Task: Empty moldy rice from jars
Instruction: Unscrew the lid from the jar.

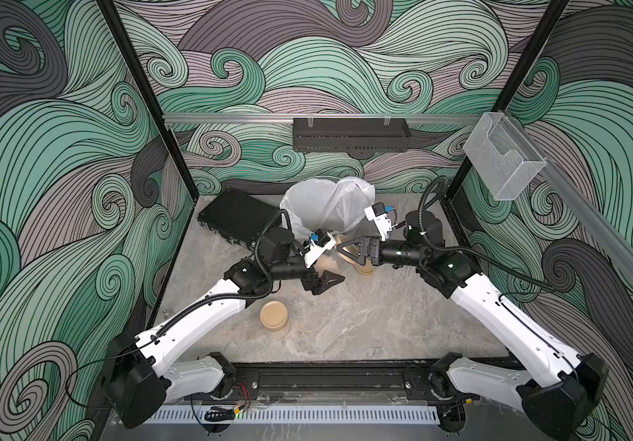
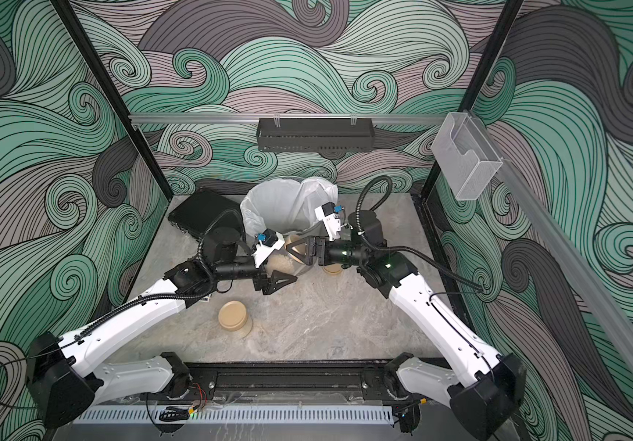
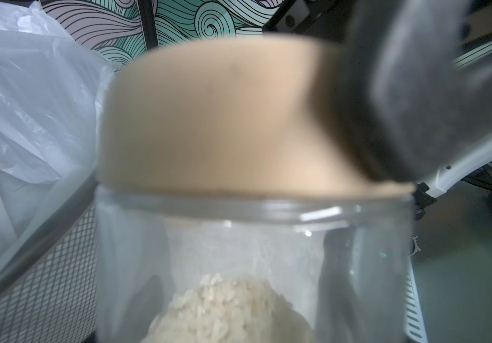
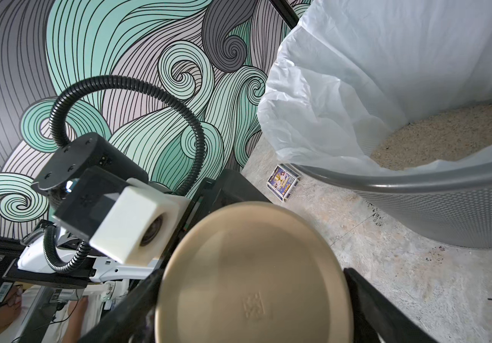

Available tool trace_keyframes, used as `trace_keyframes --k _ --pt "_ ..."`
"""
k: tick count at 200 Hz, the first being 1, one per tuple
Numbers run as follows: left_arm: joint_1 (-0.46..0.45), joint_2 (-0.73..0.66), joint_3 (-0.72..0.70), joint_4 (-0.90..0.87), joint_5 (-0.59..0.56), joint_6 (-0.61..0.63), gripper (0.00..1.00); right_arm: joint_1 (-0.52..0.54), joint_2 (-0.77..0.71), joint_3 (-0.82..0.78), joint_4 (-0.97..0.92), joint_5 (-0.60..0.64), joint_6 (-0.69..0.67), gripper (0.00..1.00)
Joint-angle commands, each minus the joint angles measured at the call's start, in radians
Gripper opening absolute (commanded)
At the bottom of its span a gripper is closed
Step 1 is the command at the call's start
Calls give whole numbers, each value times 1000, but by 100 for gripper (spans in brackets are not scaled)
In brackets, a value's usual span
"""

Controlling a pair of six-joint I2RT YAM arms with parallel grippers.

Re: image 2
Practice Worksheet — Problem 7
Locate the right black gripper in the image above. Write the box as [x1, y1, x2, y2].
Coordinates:
[291, 234, 370, 268]

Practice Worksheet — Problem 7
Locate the jar with beige lid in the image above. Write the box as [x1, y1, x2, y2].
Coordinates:
[218, 301, 253, 338]
[266, 234, 313, 277]

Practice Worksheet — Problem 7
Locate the beige jar lid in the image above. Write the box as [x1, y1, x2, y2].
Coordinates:
[322, 264, 344, 276]

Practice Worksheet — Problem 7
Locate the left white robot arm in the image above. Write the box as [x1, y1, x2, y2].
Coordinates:
[25, 257, 297, 429]

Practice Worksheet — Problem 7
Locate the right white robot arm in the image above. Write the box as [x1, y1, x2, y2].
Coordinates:
[286, 236, 527, 440]

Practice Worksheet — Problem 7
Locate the silver mesh waste bin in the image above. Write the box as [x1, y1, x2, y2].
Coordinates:
[252, 175, 326, 277]

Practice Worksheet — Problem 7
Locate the black flat case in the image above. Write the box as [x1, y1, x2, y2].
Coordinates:
[168, 187, 245, 240]

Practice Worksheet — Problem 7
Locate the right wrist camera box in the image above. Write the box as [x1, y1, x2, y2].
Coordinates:
[315, 202, 343, 242]

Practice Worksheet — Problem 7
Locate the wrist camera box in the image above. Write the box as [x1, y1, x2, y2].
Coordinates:
[252, 229, 285, 268]
[315, 202, 343, 242]

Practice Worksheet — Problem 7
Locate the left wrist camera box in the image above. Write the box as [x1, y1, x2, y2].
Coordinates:
[252, 229, 285, 268]

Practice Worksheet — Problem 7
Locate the black corrugated left cable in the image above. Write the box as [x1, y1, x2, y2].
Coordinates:
[0, 208, 251, 409]

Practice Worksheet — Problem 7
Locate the black corrugated cable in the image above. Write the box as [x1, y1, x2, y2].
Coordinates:
[355, 175, 486, 293]
[0, 208, 251, 409]

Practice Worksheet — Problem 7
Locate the black corrugated right cable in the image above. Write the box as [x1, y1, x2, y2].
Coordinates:
[355, 175, 486, 293]

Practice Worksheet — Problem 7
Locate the black perforated wall shelf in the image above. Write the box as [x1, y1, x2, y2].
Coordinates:
[256, 118, 375, 154]

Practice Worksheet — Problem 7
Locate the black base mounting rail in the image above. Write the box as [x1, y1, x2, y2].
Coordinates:
[188, 358, 413, 402]

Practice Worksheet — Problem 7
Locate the clear acrylic wall holder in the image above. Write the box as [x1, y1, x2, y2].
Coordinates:
[432, 112, 502, 201]

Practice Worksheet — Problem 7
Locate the white slotted cable duct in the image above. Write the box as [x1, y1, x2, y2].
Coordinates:
[74, 404, 395, 426]

